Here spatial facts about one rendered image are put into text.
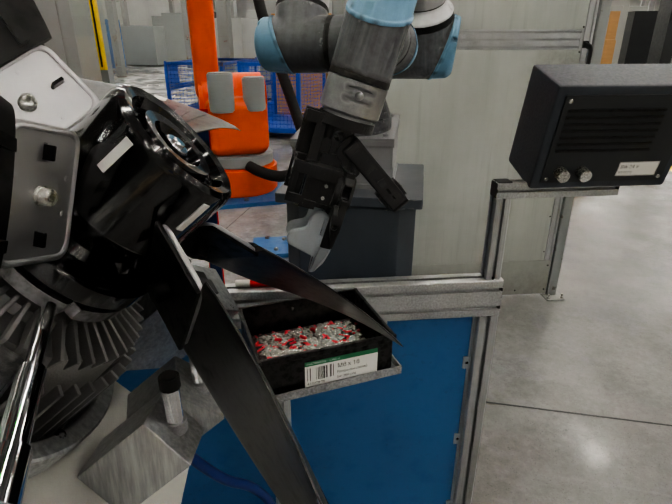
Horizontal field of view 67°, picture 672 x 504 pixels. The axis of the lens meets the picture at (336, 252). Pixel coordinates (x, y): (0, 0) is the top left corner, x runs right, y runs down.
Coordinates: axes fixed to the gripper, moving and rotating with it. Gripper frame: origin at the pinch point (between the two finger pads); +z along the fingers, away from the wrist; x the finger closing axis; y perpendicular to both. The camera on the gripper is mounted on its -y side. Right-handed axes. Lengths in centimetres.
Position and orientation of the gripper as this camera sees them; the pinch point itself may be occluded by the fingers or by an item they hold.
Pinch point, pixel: (318, 263)
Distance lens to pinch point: 69.7
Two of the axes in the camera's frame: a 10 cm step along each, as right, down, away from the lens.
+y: -9.5, -2.4, -2.0
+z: -2.9, 8.9, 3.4
